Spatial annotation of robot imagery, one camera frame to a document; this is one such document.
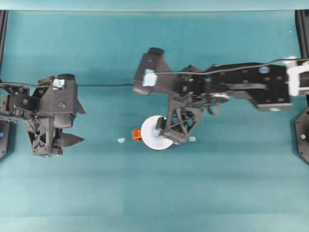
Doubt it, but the white paper cup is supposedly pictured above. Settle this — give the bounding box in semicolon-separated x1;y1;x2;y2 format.
140;108;174;151

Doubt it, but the blue-green table cloth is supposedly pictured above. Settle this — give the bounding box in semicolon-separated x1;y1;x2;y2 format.
0;0;309;232

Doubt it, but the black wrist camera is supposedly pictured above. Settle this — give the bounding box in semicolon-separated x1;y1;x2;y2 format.
132;47;181;96
38;73;78;128

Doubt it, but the thin black camera cable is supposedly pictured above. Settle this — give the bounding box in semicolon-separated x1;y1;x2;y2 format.
0;82;64;90
153;57;309;74

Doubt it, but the black frame rail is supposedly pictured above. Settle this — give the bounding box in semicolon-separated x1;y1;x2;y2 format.
0;10;9;80
295;10;309;58

